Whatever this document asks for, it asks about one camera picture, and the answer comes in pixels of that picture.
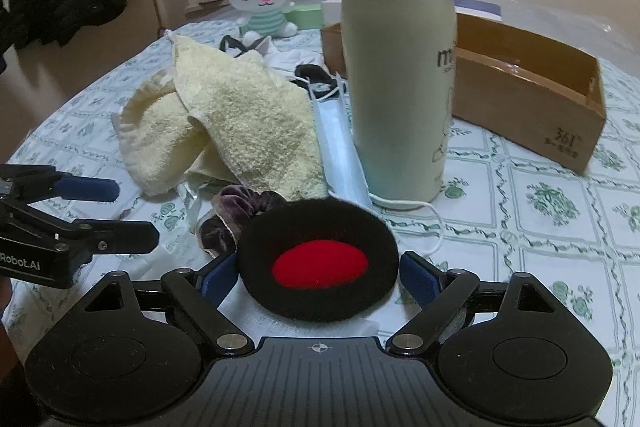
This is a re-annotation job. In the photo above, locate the purple velvet scrunchie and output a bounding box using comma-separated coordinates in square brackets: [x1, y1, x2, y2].
[197, 186, 291, 255]

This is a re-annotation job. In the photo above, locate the green printed tablecloth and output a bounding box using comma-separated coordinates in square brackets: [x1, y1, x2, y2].
[0, 19, 640, 358]

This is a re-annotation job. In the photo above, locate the black smart band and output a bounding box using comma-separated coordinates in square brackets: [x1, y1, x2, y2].
[295, 64, 346, 95]

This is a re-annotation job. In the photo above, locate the black looped strap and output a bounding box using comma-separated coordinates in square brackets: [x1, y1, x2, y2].
[220, 34, 273, 58]

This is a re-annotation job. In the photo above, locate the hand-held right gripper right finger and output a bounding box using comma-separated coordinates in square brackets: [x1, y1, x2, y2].
[386, 252, 568, 356]

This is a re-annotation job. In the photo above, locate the cream insulated bottle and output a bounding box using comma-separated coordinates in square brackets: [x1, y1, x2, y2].
[327, 0, 463, 210]

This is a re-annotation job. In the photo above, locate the green box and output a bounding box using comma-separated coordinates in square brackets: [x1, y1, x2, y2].
[287, 5, 323, 30]

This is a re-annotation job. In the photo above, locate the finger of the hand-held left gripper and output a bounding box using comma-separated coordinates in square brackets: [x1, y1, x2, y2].
[0, 163, 121, 204]
[0, 199, 161, 255]

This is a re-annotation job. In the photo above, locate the black fuzzy red-spotted round pad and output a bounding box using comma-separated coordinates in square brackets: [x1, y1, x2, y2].
[237, 199, 400, 323]

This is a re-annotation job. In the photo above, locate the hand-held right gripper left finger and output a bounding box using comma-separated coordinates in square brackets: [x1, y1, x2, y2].
[82, 254, 249, 353]

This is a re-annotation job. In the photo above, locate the cardboard box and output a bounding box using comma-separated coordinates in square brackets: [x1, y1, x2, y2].
[320, 9, 608, 176]

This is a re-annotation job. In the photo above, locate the yellow towel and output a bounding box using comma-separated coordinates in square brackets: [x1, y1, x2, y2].
[111, 34, 331, 202]

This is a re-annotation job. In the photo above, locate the blue face mask box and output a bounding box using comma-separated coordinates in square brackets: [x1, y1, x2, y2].
[295, 74, 447, 254]

